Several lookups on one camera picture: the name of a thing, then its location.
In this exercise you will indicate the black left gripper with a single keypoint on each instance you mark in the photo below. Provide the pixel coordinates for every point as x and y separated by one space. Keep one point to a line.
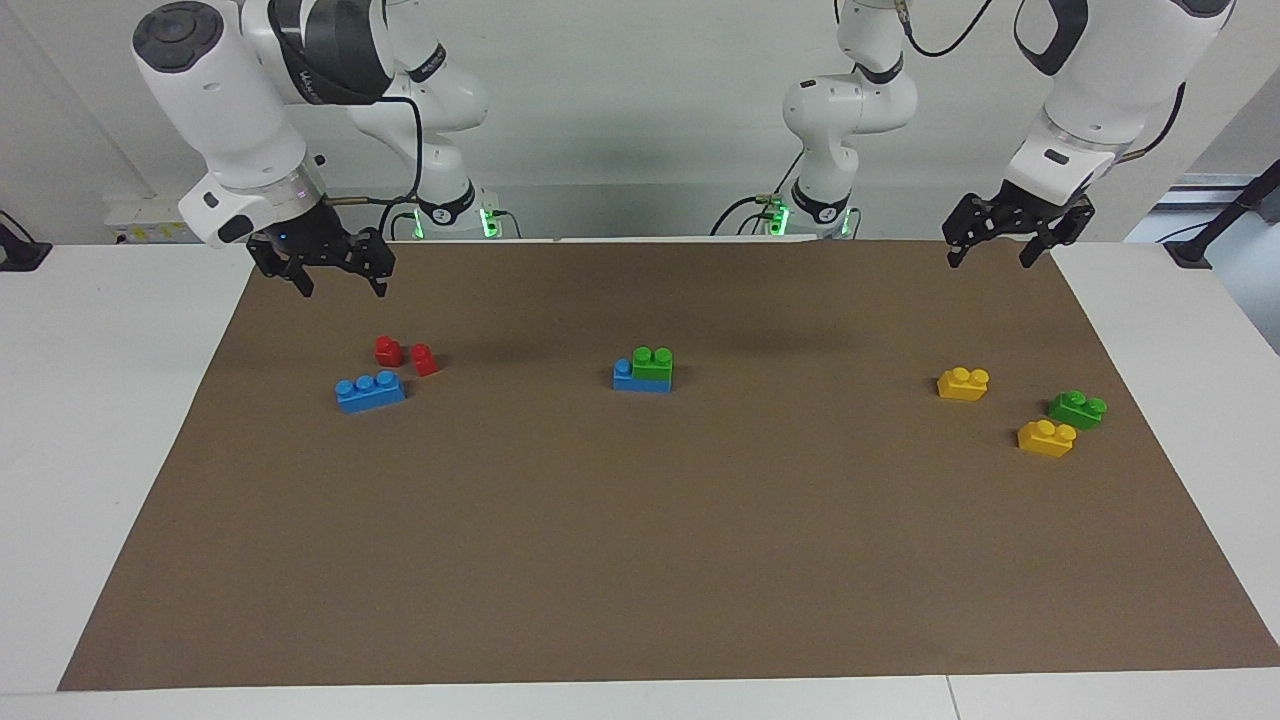
1020 210

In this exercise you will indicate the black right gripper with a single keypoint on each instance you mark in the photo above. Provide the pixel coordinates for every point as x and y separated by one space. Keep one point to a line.
315 240

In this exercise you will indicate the blue three-stud toy brick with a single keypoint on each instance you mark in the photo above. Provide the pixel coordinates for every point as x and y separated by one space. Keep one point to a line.
370 393
625 378

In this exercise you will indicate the green two-stud toy brick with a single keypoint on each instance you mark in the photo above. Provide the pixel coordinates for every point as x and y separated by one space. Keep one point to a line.
1077 411
654 368

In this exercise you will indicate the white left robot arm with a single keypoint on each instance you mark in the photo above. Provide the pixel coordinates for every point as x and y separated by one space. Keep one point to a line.
1100 80

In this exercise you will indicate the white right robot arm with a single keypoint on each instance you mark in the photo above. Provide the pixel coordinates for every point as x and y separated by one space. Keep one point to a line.
230 100

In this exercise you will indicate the red single-stud toy brick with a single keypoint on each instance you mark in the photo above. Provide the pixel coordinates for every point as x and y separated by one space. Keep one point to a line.
425 361
388 352

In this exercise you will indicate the yellow two-stud toy brick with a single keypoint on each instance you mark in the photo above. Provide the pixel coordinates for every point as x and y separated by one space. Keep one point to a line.
963 385
1046 440

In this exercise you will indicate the black clamp with rod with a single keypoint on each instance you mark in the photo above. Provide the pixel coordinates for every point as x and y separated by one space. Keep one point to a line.
1190 250

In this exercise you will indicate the black table clamp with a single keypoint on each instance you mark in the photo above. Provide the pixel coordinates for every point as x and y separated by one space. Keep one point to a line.
20 252

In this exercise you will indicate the brown paper table mat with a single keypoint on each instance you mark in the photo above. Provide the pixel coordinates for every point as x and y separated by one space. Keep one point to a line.
640 550

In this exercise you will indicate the white wall socket box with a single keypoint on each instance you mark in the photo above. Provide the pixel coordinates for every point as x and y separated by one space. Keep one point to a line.
145 220

